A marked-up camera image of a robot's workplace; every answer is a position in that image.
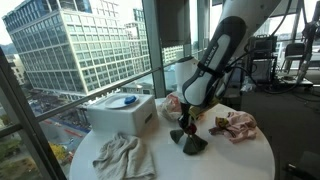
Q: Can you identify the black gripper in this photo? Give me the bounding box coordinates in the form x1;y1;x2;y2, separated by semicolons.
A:
179;102;198;133

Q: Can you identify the yellow play dough container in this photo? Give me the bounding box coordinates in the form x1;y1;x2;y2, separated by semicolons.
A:
215;116;229;129

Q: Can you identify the peach shirt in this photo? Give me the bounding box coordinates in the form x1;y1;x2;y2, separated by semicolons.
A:
209;110;258;144

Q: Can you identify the blue object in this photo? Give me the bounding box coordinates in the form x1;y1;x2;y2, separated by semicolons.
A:
123;95;138;105

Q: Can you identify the white red plastic bag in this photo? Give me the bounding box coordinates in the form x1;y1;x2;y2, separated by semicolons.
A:
156;92;184;122

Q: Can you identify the white box appliance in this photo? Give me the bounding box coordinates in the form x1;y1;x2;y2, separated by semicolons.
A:
85;93;159;137

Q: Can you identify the beige towel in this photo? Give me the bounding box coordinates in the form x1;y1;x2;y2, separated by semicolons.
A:
92;132;157;180

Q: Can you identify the white plate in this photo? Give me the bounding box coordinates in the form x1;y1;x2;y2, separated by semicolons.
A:
103;94;140;110

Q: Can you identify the grey window handrail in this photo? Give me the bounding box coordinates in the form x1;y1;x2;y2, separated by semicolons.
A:
0;49;208;139

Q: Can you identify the dark roller blind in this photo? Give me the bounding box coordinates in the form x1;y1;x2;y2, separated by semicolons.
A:
155;0;192;48

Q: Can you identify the black equipment rack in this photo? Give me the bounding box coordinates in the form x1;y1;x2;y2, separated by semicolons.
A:
247;34;278;84

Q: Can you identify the black office chair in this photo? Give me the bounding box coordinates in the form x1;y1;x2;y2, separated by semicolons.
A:
281;42;307;73

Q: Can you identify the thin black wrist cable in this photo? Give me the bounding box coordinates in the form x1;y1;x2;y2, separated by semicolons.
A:
224;49;259;88

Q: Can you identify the grey window post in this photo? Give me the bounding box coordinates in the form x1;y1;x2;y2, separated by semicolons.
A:
142;0;167;99

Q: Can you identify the grey camera stand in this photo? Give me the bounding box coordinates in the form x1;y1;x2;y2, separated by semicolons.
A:
298;0;320;84

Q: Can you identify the dark window frame post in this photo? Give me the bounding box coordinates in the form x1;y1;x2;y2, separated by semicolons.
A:
0;46;68;180

